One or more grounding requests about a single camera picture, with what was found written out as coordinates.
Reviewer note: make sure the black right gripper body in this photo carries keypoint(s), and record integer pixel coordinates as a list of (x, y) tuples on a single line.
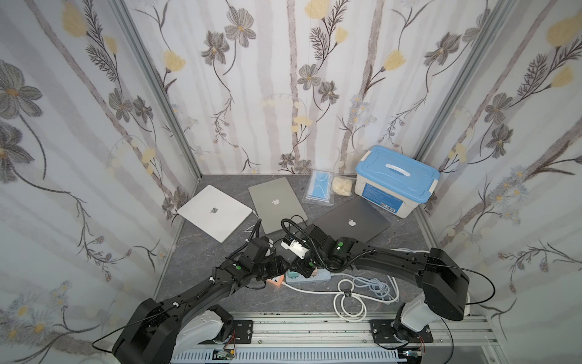
[(307, 262)]

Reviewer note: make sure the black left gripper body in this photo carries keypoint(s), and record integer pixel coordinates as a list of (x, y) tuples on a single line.
[(279, 266)]

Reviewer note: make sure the blue-grey power strip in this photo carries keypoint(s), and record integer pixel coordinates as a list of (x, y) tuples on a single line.
[(295, 278)]

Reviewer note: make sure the orange power strip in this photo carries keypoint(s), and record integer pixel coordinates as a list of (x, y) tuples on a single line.
[(276, 281)]

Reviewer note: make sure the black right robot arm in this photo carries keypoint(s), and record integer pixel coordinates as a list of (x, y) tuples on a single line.
[(444, 285)]

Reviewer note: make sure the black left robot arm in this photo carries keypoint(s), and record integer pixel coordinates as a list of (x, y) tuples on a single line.
[(152, 331)]

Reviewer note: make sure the dark grey laptop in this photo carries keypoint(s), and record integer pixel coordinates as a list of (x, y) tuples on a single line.
[(357, 219)]

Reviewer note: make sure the silver laptop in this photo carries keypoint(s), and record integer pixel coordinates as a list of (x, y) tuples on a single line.
[(274, 201)]

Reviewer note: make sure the white laptop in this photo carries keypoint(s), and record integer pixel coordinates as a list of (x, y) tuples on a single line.
[(215, 213)]

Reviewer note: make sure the bag of blue masks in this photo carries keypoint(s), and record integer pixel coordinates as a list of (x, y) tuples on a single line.
[(319, 188)]

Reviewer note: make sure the bag of white cotton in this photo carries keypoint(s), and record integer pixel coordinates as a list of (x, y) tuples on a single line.
[(343, 185)]

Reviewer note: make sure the blue lid storage box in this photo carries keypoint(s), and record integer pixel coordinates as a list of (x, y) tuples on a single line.
[(394, 182)]

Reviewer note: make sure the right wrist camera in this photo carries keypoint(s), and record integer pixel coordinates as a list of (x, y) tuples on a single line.
[(295, 247)]

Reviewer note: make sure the white vented cable duct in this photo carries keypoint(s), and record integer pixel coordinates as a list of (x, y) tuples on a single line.
[(293, 355)]

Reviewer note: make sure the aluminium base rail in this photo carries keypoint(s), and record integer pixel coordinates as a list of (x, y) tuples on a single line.
[(470, 340)]

